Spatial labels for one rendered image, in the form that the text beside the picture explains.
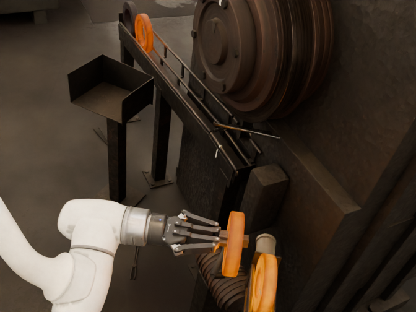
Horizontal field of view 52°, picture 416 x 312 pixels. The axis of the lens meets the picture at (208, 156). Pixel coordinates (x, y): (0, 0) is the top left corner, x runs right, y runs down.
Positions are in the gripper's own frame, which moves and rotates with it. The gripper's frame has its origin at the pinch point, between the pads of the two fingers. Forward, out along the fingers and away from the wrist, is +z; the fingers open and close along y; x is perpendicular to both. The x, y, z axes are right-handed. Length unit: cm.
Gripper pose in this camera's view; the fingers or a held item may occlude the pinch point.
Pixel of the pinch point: (233, 239)
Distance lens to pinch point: 102.7
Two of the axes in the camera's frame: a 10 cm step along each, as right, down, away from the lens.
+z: 9.9, 1.3, -0.2
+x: 0.8, -7.3, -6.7
